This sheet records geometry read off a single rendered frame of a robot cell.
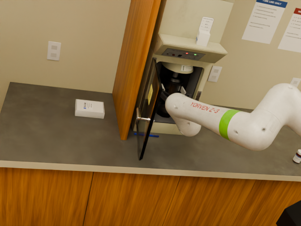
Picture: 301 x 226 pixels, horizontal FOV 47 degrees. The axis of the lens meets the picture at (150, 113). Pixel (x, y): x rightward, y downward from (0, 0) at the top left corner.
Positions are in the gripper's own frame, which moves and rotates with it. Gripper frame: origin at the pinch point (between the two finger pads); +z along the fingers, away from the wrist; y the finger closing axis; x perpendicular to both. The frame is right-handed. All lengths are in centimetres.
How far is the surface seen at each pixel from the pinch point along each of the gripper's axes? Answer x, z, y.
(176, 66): -15.1, -4.5, 2.8
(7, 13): -15, 35, 90
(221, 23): -41.5, -7.5, -12.0
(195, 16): -42.5, -7.6, 2.3
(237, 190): 41, -34, -42
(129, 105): 3.8, -16.5, 25.3
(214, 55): -28.3, -16.5, -9.6
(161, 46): -28.7, -17.0, 17.3
